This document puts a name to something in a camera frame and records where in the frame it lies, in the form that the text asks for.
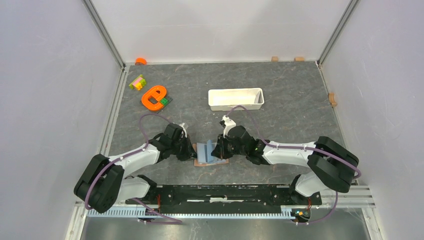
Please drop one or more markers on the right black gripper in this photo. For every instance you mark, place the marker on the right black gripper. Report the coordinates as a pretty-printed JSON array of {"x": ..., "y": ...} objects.
[{"x": 220, "y": 151}]

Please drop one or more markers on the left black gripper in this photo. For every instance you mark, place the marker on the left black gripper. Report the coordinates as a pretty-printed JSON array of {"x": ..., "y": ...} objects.
[{"x": 188, "y": 154}]

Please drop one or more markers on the brown leather card holder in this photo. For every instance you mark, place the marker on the brown leather card holder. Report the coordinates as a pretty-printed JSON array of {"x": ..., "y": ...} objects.
[{"x": 204, "y": 156}]

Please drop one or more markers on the white plastic tray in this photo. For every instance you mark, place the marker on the white plastic tray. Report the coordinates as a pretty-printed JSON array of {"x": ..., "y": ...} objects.
[{"x": 226, "y": 99}]

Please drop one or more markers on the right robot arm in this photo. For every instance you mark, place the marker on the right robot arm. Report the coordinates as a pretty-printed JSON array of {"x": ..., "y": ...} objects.
[{"x": 331, "y": 165}]

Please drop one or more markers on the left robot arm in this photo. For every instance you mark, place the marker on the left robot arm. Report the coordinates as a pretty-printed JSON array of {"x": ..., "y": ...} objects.
[{"x": 106, "y": 179}]

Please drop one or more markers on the green brick on dark plate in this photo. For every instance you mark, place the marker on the green brick on dark plate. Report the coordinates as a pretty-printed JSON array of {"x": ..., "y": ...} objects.
[{"x": 164, "y": 102}]

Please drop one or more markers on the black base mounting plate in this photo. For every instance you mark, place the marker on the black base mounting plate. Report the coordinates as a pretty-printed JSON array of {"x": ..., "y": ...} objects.
[{"x": 226, "y": 198}]

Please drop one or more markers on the orange letter-shaped plastic piece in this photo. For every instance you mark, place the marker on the orange letter-shaped plastic piece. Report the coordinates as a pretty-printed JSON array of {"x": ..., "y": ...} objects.
[{"x": 152, "y": 96}]

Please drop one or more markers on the colourful toy brick stack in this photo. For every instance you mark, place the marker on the colourful toy brick stack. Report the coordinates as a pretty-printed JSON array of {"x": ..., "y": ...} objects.
[{"x": 138, "y": 83}]

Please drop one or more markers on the orange round cap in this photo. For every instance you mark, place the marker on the orange round cap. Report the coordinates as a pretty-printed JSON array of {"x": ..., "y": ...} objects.
[{"x": 140, "y": 61}]

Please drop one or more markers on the small wooden block right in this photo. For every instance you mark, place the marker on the small wooden block right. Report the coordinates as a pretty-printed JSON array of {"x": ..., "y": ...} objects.
[{"x": 299, "y": 59}]

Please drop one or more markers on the curved wooden piece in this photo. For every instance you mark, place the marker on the curved wooden piece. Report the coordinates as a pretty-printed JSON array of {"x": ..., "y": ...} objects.
[{"x": 332, "y": 99}]

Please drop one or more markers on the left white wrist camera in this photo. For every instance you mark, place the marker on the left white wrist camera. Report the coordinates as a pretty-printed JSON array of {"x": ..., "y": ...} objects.
[{"x": 184, "y": 129}]

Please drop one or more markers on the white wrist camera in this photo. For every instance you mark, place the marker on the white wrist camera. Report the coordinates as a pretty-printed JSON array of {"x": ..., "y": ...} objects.
[
  {"x": 227, "y": 124},
  {"x": 184, "y": 129}
]

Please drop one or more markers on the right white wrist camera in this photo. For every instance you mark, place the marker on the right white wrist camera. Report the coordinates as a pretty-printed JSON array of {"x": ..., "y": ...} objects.
[{"x": 227, "y": 124}]

